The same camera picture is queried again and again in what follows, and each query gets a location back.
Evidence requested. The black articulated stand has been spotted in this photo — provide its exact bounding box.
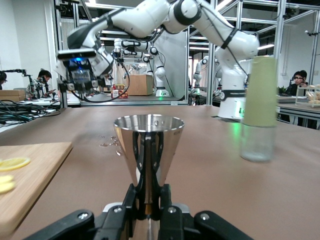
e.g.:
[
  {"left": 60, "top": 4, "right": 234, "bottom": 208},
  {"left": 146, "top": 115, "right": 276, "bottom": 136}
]
[{"left": 2, "top": 68, "right": 35, "bottom": 101}]

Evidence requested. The black floor cable bundle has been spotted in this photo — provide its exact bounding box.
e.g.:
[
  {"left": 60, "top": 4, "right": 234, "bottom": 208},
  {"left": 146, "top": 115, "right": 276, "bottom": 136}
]
[{"left": 0, "top": 99, "right": 62, "bottom": 126}]

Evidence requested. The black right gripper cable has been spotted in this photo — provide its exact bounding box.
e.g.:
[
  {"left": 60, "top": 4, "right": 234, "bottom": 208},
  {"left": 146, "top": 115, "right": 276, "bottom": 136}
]
[{"left": 69, "top": 57, "right": 131, "bottom": 103}]

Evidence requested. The red and white box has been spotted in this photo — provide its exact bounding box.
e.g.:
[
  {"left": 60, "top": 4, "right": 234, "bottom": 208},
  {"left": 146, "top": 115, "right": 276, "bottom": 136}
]
[{"left": 111, "top": 84, "right": 129, "bottom": 99}]

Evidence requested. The person with glasses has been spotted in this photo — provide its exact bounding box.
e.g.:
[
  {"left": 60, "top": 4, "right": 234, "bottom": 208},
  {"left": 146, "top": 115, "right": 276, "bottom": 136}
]
[{"left": 284, "top": 69, "right": 316, "bottom": 101}]

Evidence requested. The clear box with pastries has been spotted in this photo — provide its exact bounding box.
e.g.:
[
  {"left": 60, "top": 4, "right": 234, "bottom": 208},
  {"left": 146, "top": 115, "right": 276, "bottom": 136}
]
[{"left": 294, "top": 84, "right": 320, "bottom": 108}]

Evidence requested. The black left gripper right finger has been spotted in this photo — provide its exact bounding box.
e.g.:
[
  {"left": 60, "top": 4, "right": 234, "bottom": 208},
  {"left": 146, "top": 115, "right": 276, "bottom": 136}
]
[{"left": 159, "top": 184, "right": 253, "bottom": 240}]

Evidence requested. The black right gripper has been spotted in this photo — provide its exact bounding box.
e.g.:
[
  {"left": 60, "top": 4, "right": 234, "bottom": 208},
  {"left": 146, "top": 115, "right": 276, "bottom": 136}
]
[{"left": 57, "top": 48, "right": 113, "bottom": 93}]

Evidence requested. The person with headset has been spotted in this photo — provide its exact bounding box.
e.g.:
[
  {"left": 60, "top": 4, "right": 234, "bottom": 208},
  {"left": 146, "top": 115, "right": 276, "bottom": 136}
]
[{"left": 0, "top": 70, "right": 8, "bottom": 91}]

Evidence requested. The person in patterned shirt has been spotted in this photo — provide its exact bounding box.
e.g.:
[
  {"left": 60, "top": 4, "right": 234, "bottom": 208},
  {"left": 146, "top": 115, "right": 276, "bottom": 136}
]
[{"left": 26, "top": 69, "right": 58, "bottom": 100}]

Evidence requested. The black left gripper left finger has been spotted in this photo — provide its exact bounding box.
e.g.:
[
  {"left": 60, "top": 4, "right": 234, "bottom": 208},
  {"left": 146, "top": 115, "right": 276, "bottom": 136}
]
[{"left": 24, "top": 183, "right": 138, "bottom": 240}]

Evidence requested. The flat cardboard box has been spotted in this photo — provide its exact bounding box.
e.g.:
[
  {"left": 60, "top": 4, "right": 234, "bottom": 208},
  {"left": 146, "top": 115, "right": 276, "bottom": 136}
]
[{"left": 0, "top": 89, "right": 27, "bottom": 101}]

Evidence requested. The bamboo cutting board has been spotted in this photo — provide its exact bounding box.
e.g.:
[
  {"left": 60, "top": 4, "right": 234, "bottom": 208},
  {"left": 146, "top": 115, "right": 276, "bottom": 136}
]
[{"left": 0, "top": 141, "right": 74, "bottom": 238}]

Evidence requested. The steel double jigger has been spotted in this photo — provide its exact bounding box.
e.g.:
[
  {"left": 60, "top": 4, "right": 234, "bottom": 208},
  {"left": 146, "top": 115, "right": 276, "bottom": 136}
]
[{"left": 113, "top": 113, "right": 186, "bottom": 240}]

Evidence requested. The green sleeved glass bottle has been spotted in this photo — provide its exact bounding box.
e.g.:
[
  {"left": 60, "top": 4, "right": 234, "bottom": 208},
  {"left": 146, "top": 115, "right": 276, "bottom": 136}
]
[{"left": 239, "top": 55, "right": 279, "bottom": 163}]

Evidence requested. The large cardboard box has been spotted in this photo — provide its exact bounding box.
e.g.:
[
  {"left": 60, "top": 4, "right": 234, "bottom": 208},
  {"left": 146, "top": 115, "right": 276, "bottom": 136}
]
[{"left": 126, "top": 74, "right": 154, "bottom": 96}]

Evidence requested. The aluminium profile frame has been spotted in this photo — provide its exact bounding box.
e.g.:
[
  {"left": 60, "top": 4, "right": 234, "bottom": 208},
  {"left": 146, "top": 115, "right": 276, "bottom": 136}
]
[{"left": 52, "top": 0, "right": 320, "bottom": 108}]

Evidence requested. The brown table cover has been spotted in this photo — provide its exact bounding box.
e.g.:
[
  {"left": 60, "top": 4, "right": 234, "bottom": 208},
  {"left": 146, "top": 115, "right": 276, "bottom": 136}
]
[{"left": 0, "top": 104, "right": 320, "bottom": 240}]

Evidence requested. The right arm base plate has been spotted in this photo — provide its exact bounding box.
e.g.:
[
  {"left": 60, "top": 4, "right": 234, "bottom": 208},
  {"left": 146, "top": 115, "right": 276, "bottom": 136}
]
[{"left": 211, "top": 113, "right": 248, "bottom": 123}]

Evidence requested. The liquid spill puddle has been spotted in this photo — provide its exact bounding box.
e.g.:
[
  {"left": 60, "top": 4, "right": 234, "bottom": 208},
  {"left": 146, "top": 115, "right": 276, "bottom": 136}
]
[{"left": 99, "top": 135, "right": 123, "bottom": 156}]

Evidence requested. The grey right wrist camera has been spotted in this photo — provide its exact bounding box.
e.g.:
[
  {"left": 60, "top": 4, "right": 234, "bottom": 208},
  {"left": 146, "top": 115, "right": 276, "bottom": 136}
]
[{"left": 56, "top": 48, "right": 97, "bottom": 61}]

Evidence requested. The lemon slice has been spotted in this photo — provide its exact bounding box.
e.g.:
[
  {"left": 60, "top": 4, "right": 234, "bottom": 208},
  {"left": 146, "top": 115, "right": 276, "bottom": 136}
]
[{"left": 0, "top": 157, "right": 31, "bottom": 172}]

